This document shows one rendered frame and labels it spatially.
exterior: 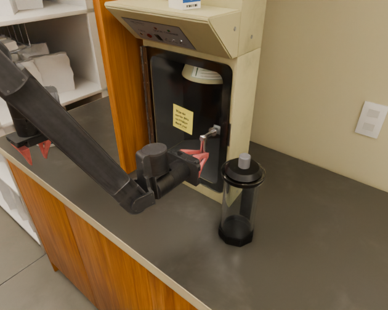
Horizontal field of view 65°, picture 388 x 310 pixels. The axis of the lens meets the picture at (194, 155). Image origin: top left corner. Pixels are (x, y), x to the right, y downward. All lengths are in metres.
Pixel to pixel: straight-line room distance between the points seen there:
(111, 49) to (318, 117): 0.74
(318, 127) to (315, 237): 0.43
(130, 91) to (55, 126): 0.49
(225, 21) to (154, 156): 0.31
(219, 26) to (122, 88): 0.44
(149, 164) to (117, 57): 0.40
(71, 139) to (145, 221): 0.44
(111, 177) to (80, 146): 0.10
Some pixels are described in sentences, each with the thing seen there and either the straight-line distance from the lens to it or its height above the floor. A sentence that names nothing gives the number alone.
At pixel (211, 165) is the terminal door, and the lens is 0.90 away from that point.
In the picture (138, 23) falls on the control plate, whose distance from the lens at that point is 0.81.
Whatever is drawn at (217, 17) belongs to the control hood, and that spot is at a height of 1.51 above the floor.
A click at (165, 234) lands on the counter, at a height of 0.94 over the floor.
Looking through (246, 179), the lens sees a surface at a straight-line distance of 0.72.
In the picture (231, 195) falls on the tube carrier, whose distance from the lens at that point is 0.75.
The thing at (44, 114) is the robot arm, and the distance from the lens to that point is 0.55.
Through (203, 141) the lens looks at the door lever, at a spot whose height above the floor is 1.19.
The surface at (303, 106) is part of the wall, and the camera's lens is 1.19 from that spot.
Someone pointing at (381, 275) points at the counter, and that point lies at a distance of 0.94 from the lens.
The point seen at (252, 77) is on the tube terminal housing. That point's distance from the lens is 0.83.
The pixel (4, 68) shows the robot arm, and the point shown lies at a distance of 0.50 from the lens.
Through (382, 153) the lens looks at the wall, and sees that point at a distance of 1.18.
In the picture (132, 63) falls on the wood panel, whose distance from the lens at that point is 0.99.
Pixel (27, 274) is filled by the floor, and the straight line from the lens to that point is 2.20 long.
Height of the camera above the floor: 1.61
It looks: 34 degrees down
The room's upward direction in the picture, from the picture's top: straight up
